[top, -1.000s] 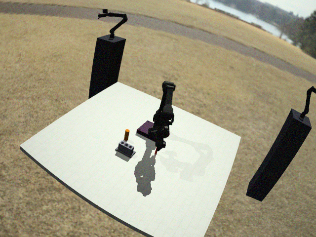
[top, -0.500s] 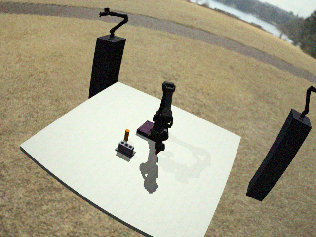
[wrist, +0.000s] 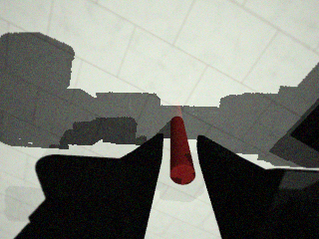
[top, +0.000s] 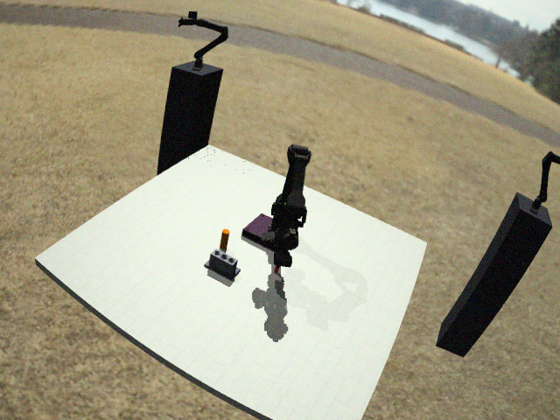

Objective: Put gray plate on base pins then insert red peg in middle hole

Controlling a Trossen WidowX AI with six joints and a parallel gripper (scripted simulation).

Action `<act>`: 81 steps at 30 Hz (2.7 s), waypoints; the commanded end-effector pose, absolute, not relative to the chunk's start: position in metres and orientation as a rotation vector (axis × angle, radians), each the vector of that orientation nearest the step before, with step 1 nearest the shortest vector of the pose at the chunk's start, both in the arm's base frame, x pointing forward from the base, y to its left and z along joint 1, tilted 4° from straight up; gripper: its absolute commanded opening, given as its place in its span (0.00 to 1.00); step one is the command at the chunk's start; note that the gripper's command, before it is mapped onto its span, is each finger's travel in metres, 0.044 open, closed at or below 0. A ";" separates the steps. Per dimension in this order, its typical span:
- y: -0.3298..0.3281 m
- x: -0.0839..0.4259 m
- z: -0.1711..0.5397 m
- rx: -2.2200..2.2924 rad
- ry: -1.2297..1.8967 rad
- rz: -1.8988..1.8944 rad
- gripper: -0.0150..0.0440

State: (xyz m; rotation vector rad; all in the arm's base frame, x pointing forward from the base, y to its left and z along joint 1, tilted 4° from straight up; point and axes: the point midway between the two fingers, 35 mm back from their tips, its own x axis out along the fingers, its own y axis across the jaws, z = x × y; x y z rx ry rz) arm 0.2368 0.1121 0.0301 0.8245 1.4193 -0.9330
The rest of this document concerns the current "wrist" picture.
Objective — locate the dark red peg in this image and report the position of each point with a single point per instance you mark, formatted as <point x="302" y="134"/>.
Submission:
<point x="181" y="166"/>

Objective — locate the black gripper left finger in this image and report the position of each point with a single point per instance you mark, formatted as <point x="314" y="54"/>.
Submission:
<point x="131" y="180"/>

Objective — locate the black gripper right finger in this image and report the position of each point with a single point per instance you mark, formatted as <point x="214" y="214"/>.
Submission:
<point x="247" y="199"/>

